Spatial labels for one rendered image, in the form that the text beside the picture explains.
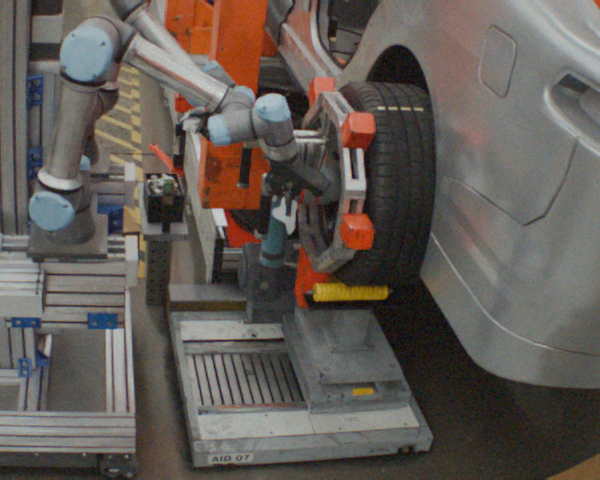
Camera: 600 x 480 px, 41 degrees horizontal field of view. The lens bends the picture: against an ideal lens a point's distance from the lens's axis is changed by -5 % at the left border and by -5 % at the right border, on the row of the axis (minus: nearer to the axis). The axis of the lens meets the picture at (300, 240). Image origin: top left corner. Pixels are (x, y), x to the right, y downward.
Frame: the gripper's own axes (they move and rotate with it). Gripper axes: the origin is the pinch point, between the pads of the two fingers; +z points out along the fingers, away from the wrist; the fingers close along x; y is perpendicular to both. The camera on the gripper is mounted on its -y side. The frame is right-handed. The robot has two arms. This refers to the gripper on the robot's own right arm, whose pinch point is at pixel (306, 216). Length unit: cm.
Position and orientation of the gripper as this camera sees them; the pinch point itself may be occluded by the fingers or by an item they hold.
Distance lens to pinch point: 214.2
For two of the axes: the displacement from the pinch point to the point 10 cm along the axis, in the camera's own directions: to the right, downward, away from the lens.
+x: -4.7, 6.5, -5.9
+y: -8.6, -2.0, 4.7
